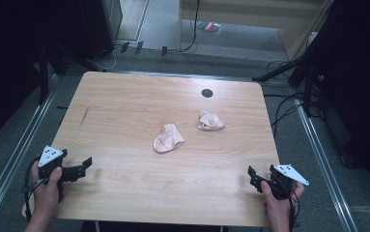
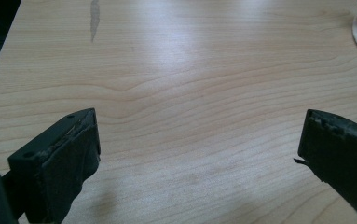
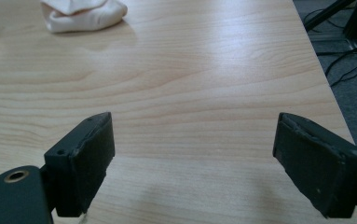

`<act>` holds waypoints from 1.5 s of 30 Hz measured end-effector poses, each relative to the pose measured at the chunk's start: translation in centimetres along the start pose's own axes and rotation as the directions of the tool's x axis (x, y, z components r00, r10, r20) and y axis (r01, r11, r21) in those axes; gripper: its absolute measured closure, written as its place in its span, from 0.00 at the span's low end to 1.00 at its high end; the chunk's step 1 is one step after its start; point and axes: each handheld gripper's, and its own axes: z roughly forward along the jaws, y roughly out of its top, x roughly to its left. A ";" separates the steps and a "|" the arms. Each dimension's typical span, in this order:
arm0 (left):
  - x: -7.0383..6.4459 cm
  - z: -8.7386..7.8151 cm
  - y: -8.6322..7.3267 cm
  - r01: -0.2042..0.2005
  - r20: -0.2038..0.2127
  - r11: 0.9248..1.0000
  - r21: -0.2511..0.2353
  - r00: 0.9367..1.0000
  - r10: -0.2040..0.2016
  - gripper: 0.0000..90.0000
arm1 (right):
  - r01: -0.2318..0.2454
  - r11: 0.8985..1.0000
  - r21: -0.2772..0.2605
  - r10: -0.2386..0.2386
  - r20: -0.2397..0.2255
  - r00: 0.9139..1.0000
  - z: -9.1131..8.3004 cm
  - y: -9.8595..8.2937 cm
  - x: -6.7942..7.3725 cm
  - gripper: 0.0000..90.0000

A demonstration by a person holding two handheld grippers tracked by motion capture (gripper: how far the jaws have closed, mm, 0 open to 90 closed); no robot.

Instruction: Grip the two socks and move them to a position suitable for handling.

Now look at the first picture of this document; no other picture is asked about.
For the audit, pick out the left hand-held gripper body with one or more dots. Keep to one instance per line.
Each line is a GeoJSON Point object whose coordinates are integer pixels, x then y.
{"type": "Point", "coordinates": [54, 164]}

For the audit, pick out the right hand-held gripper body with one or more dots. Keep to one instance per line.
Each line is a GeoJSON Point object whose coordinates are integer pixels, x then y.
{"type": "Point", "coordinates": [284, 180]}

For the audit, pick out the person's right hand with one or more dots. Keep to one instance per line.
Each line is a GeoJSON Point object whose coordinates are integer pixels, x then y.
{"type": "Point", "coordinates": [279, 206]}

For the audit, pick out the person's left hand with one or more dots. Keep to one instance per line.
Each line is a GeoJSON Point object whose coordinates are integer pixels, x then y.
{"type": "Point", "coordinates": [47, 195]}

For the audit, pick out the crumpled pink sock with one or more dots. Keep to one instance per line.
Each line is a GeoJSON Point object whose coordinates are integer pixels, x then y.
{"type": "Point", "coordinates": [210, 121]}

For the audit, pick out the flat pink sock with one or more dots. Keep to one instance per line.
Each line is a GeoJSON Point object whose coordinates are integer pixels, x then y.
{"type": "Point", "coordinates": [168, 140]}

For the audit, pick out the black metal stand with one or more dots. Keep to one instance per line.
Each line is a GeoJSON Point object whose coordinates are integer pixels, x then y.
{"type": "Point", "coordinates": [44, 71]}
{"type": "Point", "coordinates": [301, 64]}

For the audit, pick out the dark cabinet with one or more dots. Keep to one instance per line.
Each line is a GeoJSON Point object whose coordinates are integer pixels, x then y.
{"type": "Point", "coordinates": [100, 25]}

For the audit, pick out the colourful packet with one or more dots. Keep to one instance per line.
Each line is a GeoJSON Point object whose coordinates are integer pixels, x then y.
{"type": "Point", "coordinates": [210, 27]}

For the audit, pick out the light wooden partition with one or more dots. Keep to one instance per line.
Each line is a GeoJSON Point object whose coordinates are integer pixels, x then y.
{"type": "Point", "coordinates": [243, 16]}

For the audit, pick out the metal floor rail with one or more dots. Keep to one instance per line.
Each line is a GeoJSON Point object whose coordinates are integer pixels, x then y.
{"type": "Point", "coordinates": [324, 167]}
{"type": "Point", "coordinates": [15, 154]}

